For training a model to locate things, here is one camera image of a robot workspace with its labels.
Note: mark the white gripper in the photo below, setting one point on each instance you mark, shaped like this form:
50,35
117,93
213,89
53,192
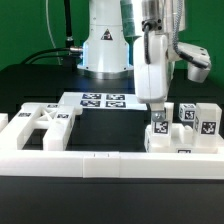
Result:
151,80

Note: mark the white chair seat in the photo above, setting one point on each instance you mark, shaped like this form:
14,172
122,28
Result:
180,141

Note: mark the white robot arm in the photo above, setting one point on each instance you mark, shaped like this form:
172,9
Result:
141,36

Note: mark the white sheet with tags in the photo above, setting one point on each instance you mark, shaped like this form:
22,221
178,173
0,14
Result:
102,101

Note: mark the white U-shaped obstacle fence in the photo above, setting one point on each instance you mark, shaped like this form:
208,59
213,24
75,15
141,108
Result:
110,165

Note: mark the white block at left edge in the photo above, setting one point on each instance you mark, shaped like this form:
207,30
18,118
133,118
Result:
3,120

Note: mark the white chair back frame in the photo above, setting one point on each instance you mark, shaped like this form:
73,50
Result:
56,119

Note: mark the black cable thick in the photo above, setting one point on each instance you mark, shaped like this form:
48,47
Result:
59,53

